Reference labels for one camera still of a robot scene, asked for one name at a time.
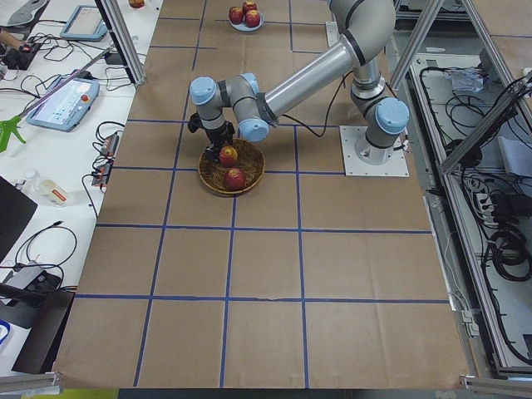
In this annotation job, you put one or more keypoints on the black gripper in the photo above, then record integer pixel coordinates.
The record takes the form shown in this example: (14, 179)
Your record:
(219, 135)

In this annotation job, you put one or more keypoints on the red yellow apple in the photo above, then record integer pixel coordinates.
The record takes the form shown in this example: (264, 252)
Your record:
(228, 156)

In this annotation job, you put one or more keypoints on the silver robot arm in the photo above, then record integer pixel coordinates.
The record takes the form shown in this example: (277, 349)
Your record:
(238, 105)

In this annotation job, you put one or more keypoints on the round wicker basket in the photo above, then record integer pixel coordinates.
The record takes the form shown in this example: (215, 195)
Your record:
(251, 162)

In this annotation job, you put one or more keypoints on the dark red apple in basket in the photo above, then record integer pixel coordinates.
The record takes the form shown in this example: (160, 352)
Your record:
(234, 179)

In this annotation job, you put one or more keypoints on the light blue plate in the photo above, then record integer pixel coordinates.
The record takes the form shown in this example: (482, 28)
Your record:
(243, 27)

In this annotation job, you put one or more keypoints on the red apple bottom of plate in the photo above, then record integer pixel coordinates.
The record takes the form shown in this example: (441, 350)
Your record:
(252, 19)

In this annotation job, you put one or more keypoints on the red apple top of plate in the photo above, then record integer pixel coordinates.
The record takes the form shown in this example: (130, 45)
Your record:
(236, 15)

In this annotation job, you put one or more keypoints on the teach pendant near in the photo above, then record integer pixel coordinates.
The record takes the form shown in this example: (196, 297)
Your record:
(65, 109)

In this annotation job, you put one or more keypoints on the teach pendant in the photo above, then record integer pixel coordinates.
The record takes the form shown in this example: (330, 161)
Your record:
(65, 109)
(84, 24)

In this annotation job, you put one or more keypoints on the plastic bottle on desk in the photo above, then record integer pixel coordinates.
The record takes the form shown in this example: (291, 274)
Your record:
(46, 187)

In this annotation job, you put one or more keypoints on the teach pendant far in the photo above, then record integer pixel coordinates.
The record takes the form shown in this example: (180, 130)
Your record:
(84, 24)

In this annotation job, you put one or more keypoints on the green tipped metal rod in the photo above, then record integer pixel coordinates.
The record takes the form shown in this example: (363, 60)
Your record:
(9, 127)

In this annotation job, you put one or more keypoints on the black box on desk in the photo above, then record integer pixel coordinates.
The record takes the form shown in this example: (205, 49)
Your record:
(44, 317)

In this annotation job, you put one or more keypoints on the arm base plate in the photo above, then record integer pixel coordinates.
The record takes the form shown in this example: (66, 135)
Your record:
(360, 159)
(332, 33)

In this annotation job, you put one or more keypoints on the aluminium frame post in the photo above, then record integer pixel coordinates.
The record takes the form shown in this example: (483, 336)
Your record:
(120, 35)

